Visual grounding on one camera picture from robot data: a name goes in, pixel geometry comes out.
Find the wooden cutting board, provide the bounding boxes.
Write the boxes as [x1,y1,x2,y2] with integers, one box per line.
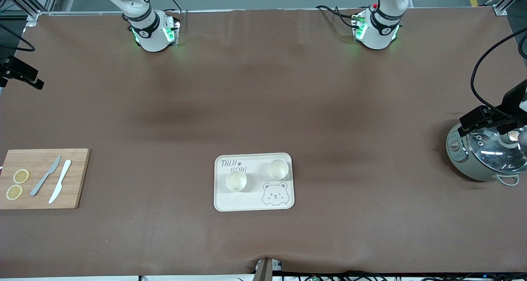
[0,149,91,210]

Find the white plastic knife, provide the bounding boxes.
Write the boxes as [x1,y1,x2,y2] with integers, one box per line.
[48,159,72,204]

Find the grey-green electric cooker pot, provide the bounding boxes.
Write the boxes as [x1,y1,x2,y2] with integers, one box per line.
[446,121,527,187]

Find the grey plastic knife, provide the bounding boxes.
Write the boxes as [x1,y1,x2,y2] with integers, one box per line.
[30,155,62,197]

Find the black left base cable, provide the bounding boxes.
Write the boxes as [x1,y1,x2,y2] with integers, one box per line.
[316,5,359,29]

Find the glass lid with copper knob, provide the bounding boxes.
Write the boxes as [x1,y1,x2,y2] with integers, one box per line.
[466,125,527,174]

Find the grey metal mount bracket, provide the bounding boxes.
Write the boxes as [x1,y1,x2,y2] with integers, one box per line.
[254,257,284,281]

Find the silver table edge rail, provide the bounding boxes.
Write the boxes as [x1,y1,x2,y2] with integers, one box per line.
[37,10,189,16]

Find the cream tray with bear print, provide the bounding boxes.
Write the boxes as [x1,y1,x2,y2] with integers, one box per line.
[213,152,295,212]

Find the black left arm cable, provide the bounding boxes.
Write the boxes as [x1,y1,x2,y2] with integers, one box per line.
[470,28,527,117]

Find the white paper cup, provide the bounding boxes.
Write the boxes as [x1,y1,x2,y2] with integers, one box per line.
[225,171,248,192]

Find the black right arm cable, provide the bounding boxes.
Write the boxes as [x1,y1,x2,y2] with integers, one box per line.
[0,24,35,52]

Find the brown table mat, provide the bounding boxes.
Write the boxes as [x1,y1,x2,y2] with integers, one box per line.
[0,6,527,278]

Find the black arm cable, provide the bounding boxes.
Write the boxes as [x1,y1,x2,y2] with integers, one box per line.
[0,24,35,52]
[470,28,527,117]

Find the aluminium frame struts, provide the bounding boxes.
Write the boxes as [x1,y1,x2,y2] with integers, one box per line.
[486,0,527,16]
[0,0,62,26]

